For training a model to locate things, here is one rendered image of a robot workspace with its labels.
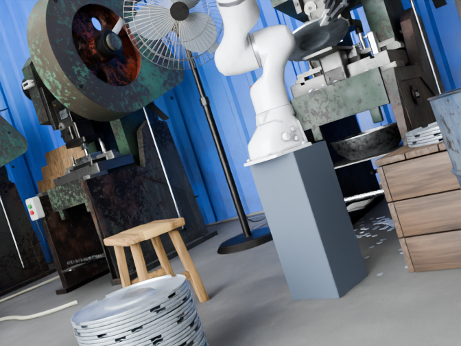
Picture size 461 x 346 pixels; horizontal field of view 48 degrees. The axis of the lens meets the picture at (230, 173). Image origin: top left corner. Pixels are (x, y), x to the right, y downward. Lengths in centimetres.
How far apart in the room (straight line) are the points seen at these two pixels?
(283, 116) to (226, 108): 244
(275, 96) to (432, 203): 55
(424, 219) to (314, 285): 37
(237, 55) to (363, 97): 70
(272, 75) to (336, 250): 56
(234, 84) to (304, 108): 178
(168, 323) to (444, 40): 265
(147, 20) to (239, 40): 137
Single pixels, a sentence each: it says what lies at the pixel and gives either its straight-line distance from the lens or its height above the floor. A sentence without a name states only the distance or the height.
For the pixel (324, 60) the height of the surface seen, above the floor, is 75.
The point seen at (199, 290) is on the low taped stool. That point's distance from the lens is 200.
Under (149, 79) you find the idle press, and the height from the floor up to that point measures 110.
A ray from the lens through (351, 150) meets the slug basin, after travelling 227.
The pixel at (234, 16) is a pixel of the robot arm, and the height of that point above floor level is 87.
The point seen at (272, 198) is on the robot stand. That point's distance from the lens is 159.
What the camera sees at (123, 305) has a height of 24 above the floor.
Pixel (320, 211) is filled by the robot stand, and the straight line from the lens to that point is 156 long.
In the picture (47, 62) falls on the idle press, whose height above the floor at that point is 126.
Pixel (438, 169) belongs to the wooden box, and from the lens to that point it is 152.
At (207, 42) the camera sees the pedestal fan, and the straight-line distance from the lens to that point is 289.
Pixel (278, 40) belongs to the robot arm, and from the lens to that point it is 160.
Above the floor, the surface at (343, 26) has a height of 84.
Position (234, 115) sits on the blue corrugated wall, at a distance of 394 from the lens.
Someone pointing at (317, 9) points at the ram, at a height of 97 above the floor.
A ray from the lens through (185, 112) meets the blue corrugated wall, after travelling 423.
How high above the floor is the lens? 49
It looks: 2 degrees down
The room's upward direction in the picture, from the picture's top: 18 degrees counter-clockwise
